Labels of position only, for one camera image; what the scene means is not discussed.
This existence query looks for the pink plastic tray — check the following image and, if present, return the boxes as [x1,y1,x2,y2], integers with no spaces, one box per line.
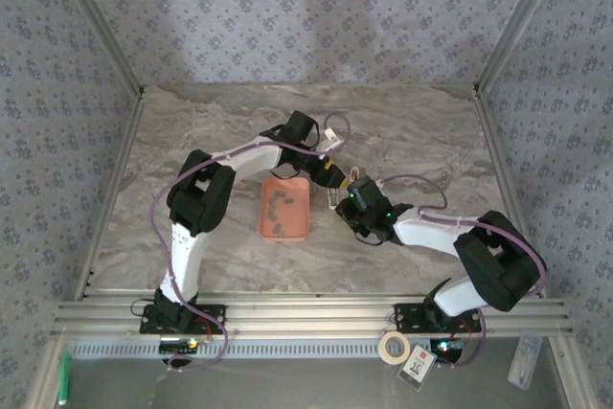
[258,177,312,242]

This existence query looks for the white tape roll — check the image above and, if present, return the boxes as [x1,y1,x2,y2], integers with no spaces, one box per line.
[377,330,412,362]

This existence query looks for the aluminium table side bar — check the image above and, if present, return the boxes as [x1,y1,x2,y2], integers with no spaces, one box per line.
[71,90,148,303]
[472,87,547,303]

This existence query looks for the controller board with LED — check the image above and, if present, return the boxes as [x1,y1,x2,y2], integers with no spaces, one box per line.
[430,339,465,363]
[159,337,200,353]

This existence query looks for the clear badge card holder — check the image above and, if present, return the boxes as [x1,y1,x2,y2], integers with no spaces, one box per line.
[396,345,440,386]

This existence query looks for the clear plastic bag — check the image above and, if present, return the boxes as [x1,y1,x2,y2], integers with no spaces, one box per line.
[508,334,545,390]

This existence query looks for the green pen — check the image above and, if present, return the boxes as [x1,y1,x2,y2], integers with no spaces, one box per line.
[57,352,72,405]

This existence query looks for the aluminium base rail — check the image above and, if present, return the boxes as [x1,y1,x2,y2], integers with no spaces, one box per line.
[50,297,575,339]

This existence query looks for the grey slotted cable duct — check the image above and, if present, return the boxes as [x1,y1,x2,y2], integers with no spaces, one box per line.
[71,340,449,361]

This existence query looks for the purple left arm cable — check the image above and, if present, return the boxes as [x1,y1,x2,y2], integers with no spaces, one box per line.
[150,111,353,375]

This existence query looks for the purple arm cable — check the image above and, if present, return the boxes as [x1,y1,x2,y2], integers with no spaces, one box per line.
[150,111,353,375]
[380,174,548,370]

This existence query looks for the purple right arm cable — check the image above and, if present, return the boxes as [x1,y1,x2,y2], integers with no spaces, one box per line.
[380,174,548,370]

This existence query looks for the aluminium frame post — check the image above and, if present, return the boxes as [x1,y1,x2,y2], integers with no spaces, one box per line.
[47,0,148,99]
[473,0,574,97]

